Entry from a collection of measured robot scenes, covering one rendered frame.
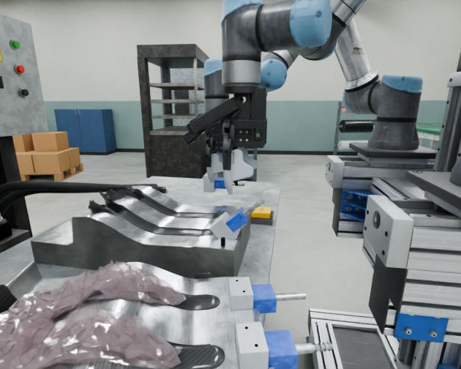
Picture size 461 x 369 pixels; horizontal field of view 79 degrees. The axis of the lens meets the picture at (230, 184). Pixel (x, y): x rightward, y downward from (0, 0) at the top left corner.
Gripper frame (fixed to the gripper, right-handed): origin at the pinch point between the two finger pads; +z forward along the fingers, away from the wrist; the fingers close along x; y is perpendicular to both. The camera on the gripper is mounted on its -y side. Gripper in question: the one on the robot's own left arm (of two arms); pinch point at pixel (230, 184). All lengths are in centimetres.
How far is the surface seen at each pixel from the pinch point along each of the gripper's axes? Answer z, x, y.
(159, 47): -99, 372, -185
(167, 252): 14.0, -6.9, -12.5
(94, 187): 12, 29, -56
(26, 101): -18, 34, -85
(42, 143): 43, 334, -383
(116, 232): 10.5, -7.0, -24.1
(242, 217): 6.5, -2.1, 3.1
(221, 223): 8.2, -2.6, -1.5
